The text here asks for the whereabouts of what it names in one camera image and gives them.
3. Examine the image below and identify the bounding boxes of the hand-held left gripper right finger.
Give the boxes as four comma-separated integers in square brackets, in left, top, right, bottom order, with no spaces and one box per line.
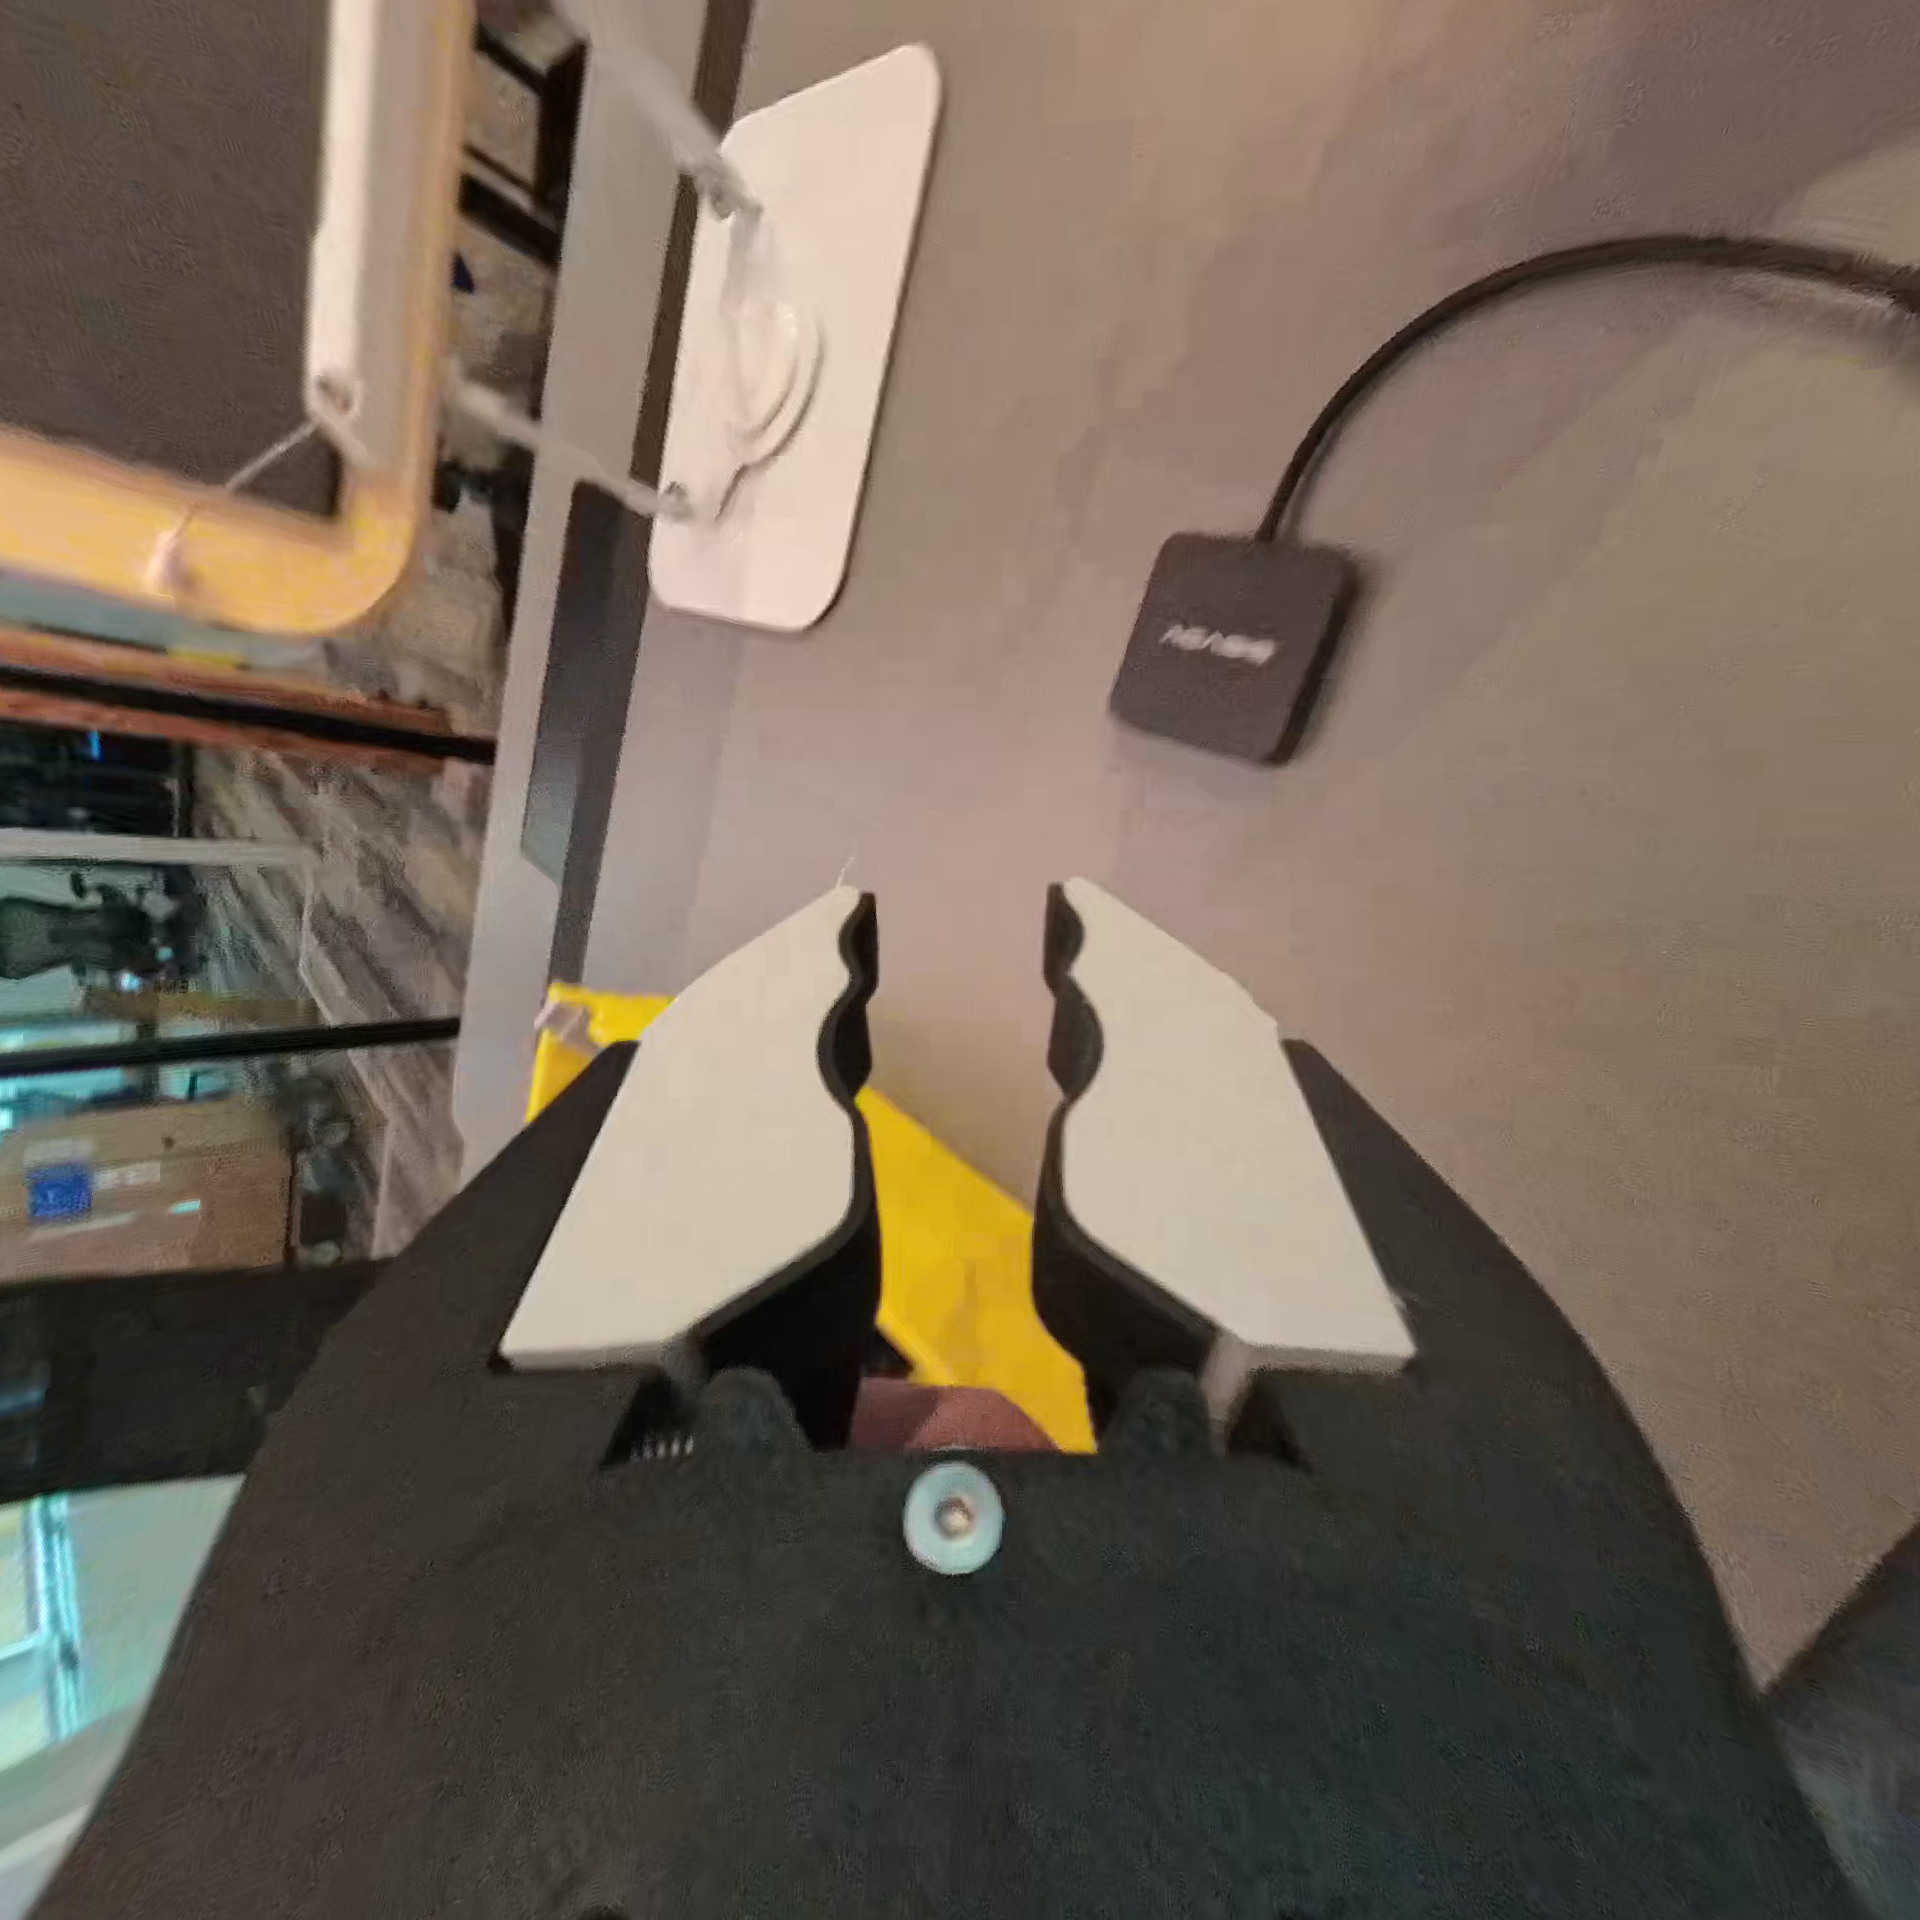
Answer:
[1032,880,1422,1425]

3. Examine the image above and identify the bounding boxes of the black mesh office chair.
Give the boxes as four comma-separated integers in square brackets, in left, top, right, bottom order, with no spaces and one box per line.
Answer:
[0,883,196,985]

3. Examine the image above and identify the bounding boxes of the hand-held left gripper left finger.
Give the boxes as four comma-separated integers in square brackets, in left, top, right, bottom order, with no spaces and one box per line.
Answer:
[498,885,886,1385]

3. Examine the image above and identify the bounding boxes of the black usb cable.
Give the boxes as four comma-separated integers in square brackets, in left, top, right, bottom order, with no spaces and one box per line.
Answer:
[1258,230,1920,545]

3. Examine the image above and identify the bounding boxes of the yellow plastic bin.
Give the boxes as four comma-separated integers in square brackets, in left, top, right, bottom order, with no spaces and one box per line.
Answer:
[527,984,1100,1457]

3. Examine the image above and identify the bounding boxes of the stack of cardboard boxes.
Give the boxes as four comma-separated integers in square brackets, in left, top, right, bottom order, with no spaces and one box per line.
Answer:
[0,1101,296,1280]

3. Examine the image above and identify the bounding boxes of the white tablet stand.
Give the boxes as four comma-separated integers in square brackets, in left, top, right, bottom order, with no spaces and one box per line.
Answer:
[300,0,945,636]

